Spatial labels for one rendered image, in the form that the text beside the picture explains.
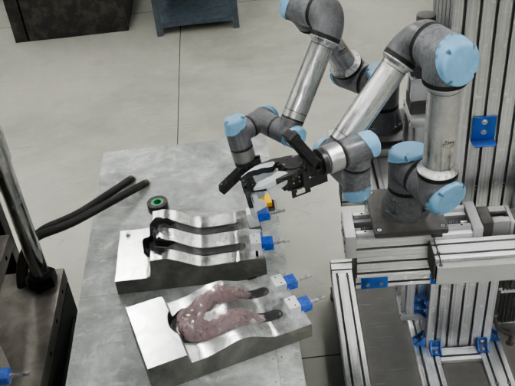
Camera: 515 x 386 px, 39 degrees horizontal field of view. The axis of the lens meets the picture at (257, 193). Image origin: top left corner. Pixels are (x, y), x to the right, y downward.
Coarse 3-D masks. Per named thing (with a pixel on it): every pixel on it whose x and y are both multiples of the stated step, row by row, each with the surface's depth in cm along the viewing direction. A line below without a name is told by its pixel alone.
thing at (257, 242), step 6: (252, 234) 245; (258, 234) 245; (252, 240) 243; (258, 240) 243; (264, 240) 244; (270, 240) 244; (276, 240) 245; (282, 240) 245; (288, 240) 245; (252, 246) 242; (258, 246) 243; (264, 246) 243; (270, 246) 243
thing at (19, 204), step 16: (0, 144) 218; (0, 160) 220; (0, 176) 223; (16, 176) 229; (16, 192) 229; (16, 208) 231; (16, 224) 235; (32, 224) 239; (32, 240) 240; (32, 256) 243; (32, 272) 248; (48, 272) 251; (32, 288) 251; (48, 288) 251
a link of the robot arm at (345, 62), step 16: (288, 0) 232; (304, 0) 228; (288, 16) 235; (304, 16) 229; (304, 32) 240; (336, 48) 249; (336, 64) 256; (352, 64) 259; (368, 64) 262; (336, 80) 268; (352, 80) 262
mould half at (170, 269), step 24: (168, 216) 255; (192, 216) 259; (216, 216) 260; (240, 216) 258; (120, 240) 258; (192, 240) 249; (216, 240) 250; (240, 240) 248; (120, 264) 248; (144, 264) 247; (168, 264) 238; (192, 264) 239; (216, 264) 240; (240, 264) 241; (264, 264) 242; (120, 288) 243; (144, 288) 244; (168, 288) 245
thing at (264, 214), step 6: (246, 210) 252; (264, 210) 252; (276, 210) 252; (282, 210) 252; (252, 216) 250; (258, 216) 250; (264, 216) 250; (270, 216) 253; (252, 222) 251; (258, 222) 251
